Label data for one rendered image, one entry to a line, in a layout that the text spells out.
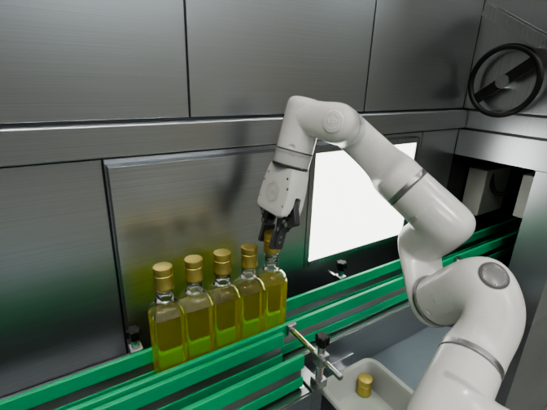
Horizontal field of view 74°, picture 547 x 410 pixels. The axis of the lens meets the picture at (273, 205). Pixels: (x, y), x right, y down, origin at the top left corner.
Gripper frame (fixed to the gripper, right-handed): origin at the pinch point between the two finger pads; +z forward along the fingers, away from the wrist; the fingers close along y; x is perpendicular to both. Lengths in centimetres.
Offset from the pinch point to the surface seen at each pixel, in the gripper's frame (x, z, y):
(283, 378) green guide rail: 1.2, 24.6, 13.5
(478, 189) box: 97, -19, -9
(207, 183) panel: -11.3, -6.9, -11.9
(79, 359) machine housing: -30.1, 35.1, -15.1
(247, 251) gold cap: -6.4, 2.9, 1.7
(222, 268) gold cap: -11.0, 6.5, 1.7
